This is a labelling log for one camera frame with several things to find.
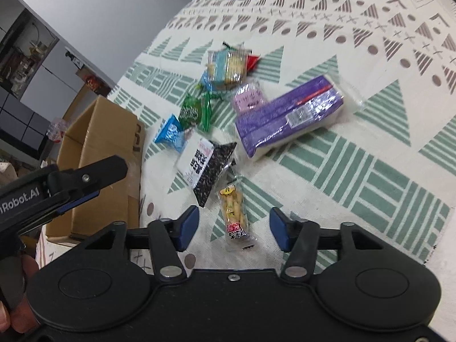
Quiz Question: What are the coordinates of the clear peanut snack packet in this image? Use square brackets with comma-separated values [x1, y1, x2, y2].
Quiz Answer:
[217, 182, 256, 250]

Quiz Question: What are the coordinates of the blue triangular snack packet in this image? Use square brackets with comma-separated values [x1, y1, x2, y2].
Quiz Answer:
[154, 114, 189, 154]

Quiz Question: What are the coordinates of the white lower cabinet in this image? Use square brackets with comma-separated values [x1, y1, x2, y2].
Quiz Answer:
[19, 36, 116, 122]

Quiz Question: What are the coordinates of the red label bottle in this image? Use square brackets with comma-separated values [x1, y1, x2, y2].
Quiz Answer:
[85, 72, 105, 92]

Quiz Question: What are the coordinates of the black spray bottle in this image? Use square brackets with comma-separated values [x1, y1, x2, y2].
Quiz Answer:
[65, 49, 84, 68]

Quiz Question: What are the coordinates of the black white seed packet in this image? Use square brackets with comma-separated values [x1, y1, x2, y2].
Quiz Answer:
[176, 136, 239, 208]

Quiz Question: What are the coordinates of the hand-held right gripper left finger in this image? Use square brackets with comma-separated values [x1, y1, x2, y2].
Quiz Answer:
[76, 205, 200, 281]

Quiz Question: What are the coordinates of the purple tissue pack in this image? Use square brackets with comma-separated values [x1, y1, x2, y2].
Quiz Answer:
[234, 73, 364, 160]

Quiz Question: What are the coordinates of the clear plastic bag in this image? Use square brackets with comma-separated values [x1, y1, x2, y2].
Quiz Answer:
[46, 117, 69, 144]

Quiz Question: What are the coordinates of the person's left hand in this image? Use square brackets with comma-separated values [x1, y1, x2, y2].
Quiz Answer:
[0, 256, 40, 335]

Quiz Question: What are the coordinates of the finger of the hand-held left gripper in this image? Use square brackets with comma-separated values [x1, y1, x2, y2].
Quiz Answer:
[18, 190, 100, 236]
[47, 155, 129, 200]

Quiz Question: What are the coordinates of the kitchen counter niche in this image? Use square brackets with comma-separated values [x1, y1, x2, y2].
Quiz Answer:
[0, 7, 59, 91]

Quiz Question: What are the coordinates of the black framed glass door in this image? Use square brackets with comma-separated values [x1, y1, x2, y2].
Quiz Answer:
[0, 89, 48, 157]

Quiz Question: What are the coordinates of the pink snack packet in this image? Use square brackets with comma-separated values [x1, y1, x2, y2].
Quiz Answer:
[231, 82, 268, 115]

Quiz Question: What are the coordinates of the green snack packet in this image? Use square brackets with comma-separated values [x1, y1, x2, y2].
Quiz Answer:
[178, 91, 223, 133]

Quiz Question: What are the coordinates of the brown cardboard box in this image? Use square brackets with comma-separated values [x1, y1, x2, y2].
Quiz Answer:
[46, 96, 146, 246]

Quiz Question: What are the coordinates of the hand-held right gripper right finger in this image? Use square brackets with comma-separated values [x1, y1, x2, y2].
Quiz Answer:
[270, 207, 389, 280]

